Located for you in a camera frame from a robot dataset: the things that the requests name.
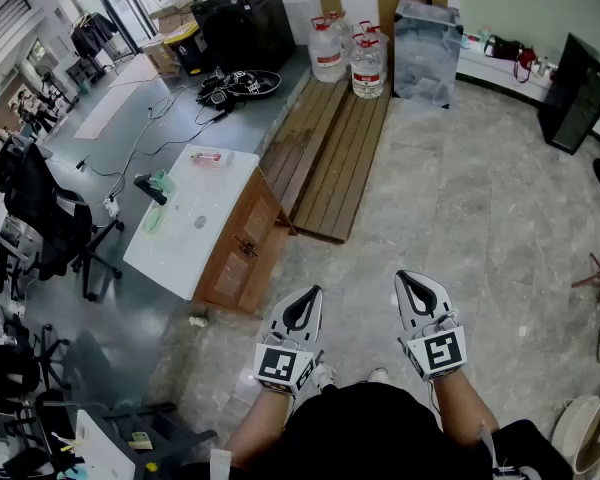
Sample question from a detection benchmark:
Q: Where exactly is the wooden vanity cabinet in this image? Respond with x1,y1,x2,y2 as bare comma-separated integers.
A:
192,166,299,315

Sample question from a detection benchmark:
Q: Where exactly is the clear pink bottle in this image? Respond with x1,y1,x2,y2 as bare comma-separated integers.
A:
189,150,236,170

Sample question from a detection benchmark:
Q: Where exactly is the person's black clothing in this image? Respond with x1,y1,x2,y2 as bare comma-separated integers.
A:
177,382,576,480

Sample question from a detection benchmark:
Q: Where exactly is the person's left white shoe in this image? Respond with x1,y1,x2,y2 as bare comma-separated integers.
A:
311,361,337,392

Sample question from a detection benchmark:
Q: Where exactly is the clothes rack with dark clothes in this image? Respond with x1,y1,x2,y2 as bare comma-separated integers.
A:
69,11,121,62

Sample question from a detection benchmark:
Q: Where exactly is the black washing machine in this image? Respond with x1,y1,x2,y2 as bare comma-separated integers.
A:
189,0,297,74

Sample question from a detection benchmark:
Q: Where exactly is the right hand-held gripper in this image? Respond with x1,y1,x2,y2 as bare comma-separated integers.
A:
394,269,469,383

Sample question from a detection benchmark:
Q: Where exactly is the person's right forearm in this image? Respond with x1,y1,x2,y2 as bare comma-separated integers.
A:
431,370,501,462

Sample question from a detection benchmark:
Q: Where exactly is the wooden slat platform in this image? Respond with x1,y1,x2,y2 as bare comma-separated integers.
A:
257,74,394,245

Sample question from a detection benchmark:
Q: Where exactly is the black swivel chair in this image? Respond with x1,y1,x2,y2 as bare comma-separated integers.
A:
0,317,74,409

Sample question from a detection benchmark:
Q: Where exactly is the heap of spare grippers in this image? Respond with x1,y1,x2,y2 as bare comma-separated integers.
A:
195,67,283,107

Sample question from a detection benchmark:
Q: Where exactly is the white floor fan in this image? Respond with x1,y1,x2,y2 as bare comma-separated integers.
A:
552,381,600,475

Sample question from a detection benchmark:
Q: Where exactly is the person's left forearm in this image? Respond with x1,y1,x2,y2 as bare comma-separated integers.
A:
223,382,301,469

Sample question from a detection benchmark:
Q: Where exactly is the grey marbled cabinet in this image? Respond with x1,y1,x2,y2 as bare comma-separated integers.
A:
392,0,465,110

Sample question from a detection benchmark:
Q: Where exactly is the black faucet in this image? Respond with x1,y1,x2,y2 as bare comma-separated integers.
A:
133,173,169,207

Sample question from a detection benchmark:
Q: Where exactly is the white side table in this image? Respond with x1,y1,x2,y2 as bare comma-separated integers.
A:
73,409,137,480

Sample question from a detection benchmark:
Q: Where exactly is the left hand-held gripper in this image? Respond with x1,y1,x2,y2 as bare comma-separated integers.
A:
253,285,327,398

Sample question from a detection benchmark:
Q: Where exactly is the black shelf unit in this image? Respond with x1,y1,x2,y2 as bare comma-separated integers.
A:
102,401,219,480

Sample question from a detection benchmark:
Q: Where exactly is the black glass cabinet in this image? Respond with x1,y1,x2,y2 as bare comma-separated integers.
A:
537,32,600,157

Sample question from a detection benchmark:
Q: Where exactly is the green cup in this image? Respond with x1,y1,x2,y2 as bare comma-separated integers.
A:
148,169,177,194

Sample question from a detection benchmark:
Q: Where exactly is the black handbag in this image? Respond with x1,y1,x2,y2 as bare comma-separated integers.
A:
483,34,526,62

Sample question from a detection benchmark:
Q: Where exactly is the white washbasin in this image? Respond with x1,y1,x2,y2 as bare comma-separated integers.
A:
123,143,261,302

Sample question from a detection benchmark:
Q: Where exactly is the black mesh office chair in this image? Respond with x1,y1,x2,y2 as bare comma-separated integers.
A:
0,135,126,303

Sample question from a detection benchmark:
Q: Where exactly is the black bin yellow lid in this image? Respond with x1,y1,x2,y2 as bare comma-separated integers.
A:
163,21,216,77

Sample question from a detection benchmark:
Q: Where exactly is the green soap bar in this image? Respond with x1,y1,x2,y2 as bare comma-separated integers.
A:
143,204,168,234

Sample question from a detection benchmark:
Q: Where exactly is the red handbag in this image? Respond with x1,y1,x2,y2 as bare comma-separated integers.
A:
513,46,539,84

